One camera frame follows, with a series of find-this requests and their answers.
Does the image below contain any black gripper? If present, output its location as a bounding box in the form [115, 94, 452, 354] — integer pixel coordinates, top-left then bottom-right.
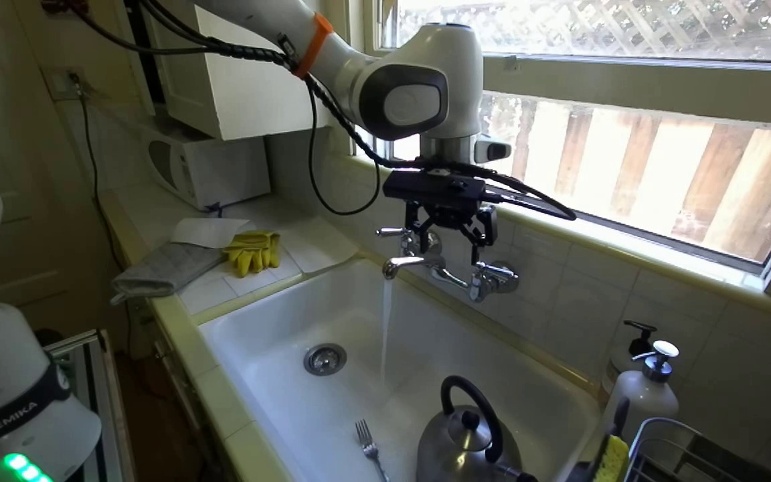
[400, 195, 500, 270]

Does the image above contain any chrome faucet handle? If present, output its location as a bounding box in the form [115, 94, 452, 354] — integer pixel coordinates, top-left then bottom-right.
[373, 221, 433, 256]
[473, 256, 526, 302]

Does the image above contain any metal sink drain strainer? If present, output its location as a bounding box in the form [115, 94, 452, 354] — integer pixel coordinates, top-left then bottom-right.
[299, 341, 352, 381]

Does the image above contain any yellow rubber glove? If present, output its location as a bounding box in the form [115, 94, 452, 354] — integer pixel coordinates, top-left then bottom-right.
[220, 227, 283, 280]

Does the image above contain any kitchen window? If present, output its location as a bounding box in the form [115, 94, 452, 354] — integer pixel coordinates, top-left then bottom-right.
[348, 0, 771, 299]

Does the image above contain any white porcelain sink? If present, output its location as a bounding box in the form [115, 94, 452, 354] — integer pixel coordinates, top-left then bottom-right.
[195, 256, 609, 482]

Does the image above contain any white paper sheet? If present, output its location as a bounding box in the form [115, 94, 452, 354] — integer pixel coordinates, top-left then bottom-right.
[168, 213, 255, 251]

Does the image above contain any white countertop appliance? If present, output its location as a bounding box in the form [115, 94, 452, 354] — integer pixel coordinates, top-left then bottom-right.
[145, 129, 277, 213]

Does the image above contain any white soap bottle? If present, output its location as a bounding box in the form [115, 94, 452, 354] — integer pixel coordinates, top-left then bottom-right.
[599, 338, 686, 445]

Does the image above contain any yellow sponge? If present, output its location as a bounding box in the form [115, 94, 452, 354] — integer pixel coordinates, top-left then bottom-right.
[589, 432, 633, 482]

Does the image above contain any gray towel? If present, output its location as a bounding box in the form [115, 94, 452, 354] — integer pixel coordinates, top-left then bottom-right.
[107, 237, 227, 308]

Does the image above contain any dark dish rack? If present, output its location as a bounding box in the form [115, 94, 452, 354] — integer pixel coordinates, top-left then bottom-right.
[623, 416, 771, 482]

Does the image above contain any chrome wall faucet spout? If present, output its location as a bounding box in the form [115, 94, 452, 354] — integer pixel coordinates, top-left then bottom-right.
[380, 251, 496, 306]

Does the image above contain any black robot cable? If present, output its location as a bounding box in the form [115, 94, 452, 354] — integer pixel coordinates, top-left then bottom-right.
[40, 0, 580, 221]

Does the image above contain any steel kettle with black handle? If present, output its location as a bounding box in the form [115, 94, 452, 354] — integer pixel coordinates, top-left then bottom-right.
[415, 371, 528, 482]

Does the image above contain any orange strap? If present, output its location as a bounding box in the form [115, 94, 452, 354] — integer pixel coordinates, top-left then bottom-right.
[293, 10, 341, 83]

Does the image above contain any black mount pole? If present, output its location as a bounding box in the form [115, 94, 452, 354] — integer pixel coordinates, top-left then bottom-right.
[121, 0, 174, 120]

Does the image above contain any black power cord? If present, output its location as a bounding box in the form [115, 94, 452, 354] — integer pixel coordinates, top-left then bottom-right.
[71, 87, 132, 272]

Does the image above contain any wall outlet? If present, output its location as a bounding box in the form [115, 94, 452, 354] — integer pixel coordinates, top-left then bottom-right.
[40, 65, 87, 106]

